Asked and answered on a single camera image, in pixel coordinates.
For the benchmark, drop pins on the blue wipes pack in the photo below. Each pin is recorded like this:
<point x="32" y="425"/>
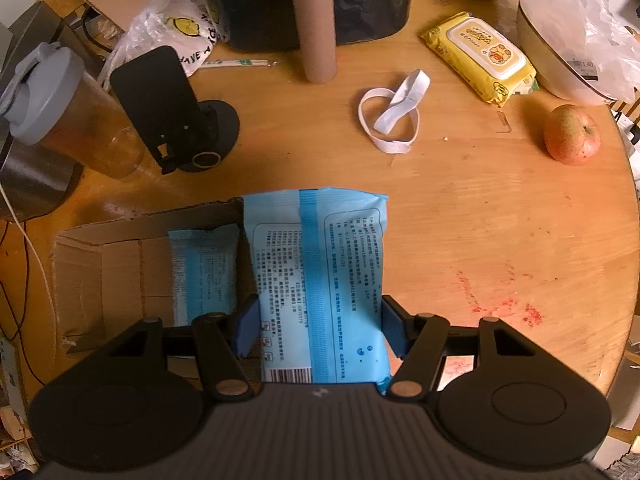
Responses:
<point x="204" y="271"/>
<point x="317" y="259"/>

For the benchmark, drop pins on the steel rice cooker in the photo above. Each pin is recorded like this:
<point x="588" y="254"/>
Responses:
<point x="35" y="179"/>

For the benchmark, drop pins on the open cardboard box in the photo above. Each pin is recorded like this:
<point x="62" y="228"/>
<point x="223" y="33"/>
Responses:
<point x="109" y="275"/>

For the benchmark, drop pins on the yellow wet wipes pack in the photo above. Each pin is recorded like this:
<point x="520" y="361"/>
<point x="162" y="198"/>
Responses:
<point x="489" y="63"/>

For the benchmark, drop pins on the wrapped chopsticks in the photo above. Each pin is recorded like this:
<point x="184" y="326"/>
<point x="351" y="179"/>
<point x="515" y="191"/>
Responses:
<point x="240" y="62"/>

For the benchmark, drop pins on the clear plastic bag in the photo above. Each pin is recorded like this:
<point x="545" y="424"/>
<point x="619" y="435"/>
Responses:
<point x="586" y="31"/>

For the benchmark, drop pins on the black phone stand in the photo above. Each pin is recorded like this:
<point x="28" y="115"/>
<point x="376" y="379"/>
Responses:
<point x="180" y="131"/>

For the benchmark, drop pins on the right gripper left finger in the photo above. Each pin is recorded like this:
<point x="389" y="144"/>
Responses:
<point x="247" y="326"/>

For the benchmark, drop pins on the white elastic band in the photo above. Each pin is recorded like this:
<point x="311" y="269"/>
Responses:
<point x="402" y="102"/>

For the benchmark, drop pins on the red apple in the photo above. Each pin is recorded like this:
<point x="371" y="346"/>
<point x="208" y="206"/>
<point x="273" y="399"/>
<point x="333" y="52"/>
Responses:
<point x="571" y="136"/>

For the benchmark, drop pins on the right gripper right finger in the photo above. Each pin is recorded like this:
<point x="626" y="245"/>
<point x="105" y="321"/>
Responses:
<point x="397" y="326"/>

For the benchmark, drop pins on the clear bottle grey lid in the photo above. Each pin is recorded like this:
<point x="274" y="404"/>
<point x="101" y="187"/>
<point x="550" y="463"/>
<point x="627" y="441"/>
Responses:
<point x="52" y="101"/>

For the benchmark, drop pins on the white bowl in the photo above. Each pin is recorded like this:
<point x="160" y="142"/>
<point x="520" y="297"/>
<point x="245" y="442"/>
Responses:
<point x="569" y="80"/>

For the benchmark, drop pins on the white printed plastic bag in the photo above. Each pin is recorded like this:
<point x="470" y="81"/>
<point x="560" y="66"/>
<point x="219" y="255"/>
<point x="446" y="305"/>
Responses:
<point x="184" y="25"/>

